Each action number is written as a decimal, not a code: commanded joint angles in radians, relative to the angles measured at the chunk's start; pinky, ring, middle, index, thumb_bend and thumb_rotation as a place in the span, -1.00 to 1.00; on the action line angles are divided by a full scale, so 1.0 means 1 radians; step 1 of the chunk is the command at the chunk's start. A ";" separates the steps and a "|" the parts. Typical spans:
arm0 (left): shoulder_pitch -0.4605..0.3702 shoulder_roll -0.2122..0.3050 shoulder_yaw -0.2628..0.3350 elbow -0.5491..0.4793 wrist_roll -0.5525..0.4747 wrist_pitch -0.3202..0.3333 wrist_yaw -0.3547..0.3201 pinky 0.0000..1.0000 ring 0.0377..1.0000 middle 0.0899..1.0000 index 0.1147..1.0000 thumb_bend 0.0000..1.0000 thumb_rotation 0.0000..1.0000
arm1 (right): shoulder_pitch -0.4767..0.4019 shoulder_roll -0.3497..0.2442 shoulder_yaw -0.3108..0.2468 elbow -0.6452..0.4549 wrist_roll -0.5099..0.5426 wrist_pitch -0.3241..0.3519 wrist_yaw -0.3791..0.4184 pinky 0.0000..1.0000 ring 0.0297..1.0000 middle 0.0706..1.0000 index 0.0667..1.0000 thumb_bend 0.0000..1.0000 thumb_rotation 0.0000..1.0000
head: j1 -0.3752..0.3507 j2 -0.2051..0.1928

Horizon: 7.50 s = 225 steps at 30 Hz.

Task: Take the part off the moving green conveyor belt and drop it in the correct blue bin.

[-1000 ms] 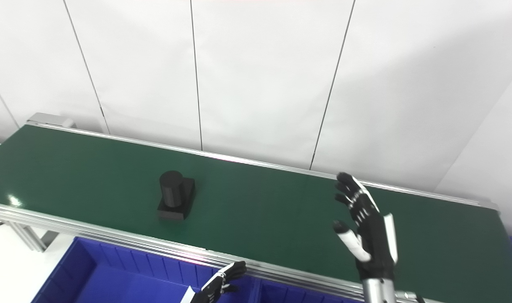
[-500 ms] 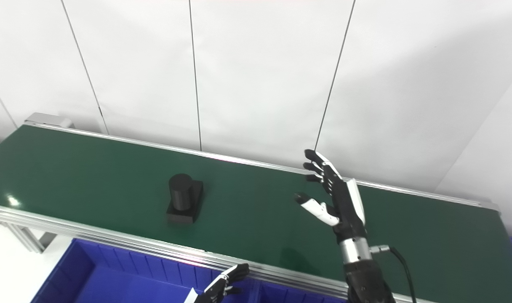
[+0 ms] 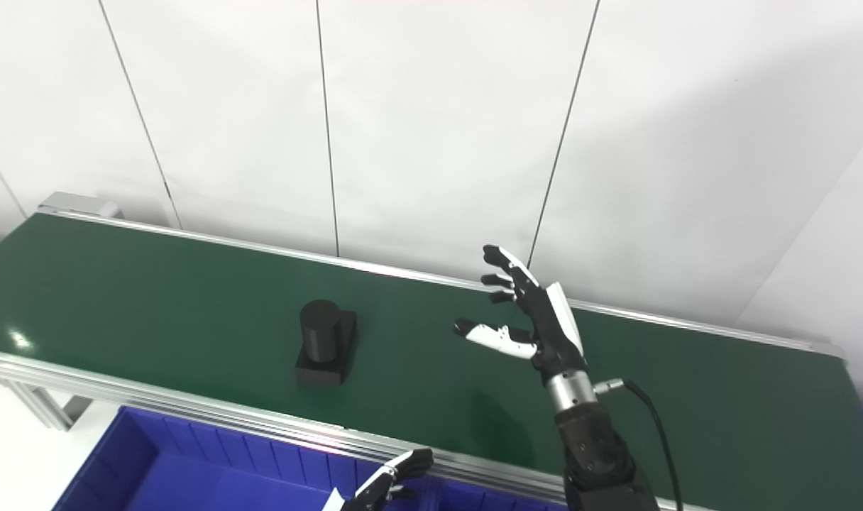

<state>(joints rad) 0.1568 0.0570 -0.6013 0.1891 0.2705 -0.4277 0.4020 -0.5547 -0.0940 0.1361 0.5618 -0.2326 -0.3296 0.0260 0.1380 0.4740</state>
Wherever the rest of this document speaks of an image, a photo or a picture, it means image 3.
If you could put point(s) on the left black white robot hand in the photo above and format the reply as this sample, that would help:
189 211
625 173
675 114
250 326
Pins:
378 490

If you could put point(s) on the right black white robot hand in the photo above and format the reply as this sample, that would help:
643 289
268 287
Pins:
548 333

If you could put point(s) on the black cylinder block part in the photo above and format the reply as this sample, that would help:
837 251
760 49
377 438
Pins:
321 341

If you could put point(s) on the blue plastic bin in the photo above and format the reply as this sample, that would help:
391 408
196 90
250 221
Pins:
190 475
488 500

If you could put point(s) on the green conveyor belt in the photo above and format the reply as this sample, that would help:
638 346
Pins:
190 408
190 312

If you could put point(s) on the aluminium conveyor leg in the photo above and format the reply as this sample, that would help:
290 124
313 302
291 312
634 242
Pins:
45 404

